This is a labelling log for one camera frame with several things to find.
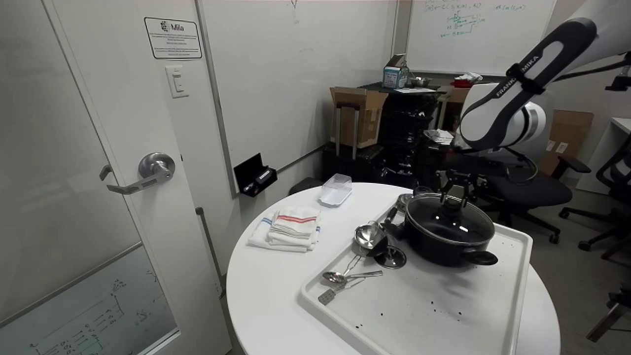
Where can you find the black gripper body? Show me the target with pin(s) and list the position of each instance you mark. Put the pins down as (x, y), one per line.
(456, 179)

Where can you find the glass lid with black knob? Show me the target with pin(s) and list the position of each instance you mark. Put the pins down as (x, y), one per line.
(435, 220)

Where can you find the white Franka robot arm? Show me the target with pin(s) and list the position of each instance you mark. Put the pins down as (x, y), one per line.
(500, 112)

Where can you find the black cooking pot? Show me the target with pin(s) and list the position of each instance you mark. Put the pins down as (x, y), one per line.
(446, 254)

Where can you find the black office chair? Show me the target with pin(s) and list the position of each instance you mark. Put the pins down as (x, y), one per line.
(525, 191)
(618, 175)

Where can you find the dark kitchen utensil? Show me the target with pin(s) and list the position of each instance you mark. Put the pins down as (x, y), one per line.
(393, 258)

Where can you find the steel ladle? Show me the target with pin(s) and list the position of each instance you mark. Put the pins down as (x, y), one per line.
(367, 238)

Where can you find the red item on shelf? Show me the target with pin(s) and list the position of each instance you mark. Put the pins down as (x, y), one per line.
(466, 82)

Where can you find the clear plastic container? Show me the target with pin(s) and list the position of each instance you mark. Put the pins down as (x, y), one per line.
(336, 191)

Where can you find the open cardboard box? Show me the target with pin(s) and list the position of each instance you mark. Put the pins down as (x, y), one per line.
(358, 116)

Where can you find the closed cardboard box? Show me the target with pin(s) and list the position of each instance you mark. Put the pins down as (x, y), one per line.
(569, 131)

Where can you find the white plastic tray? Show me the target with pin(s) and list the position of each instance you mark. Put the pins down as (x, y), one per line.
(421, 309)

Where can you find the small teal box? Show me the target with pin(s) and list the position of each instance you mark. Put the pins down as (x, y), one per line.
(395, 74)

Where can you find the steel spoon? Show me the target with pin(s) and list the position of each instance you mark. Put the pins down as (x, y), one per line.
(336, 279)
(328, 297)

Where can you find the whiteboard with green writing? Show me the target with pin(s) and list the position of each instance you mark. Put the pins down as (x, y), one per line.
(486, 33)

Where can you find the black chair base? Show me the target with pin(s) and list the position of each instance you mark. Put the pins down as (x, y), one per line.
(608, 319)

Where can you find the black marker holder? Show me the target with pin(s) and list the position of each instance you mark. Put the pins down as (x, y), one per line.
(253, 177)

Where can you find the white door sign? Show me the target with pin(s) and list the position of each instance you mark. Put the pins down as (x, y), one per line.
(172, 39)

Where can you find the white door with window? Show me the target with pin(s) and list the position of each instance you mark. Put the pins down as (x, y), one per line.
(131, 100)

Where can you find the wall whiteboard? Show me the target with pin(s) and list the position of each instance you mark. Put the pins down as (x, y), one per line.
(296, 80)

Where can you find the white light switch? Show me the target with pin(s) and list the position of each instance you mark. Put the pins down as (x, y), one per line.
(176, 82)

